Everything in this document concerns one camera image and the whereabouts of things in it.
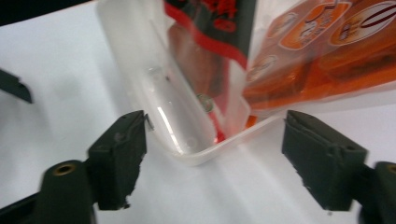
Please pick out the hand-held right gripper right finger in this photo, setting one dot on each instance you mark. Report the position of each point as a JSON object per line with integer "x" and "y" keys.
{"x": 323, "y": 165}

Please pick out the clear plastic container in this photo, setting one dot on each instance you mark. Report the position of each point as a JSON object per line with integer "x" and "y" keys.
{"x": 174, "y": 118}

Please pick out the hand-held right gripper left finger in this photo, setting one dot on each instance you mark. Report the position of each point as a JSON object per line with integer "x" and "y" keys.
{"x": 120, "y": 161}

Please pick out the red and black snack packet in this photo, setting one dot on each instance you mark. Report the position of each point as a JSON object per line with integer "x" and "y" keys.
{"x": 211, "y": 37}

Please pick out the large orange snack packet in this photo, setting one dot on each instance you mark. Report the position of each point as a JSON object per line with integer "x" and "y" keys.
{"x": 327, "y": 62}

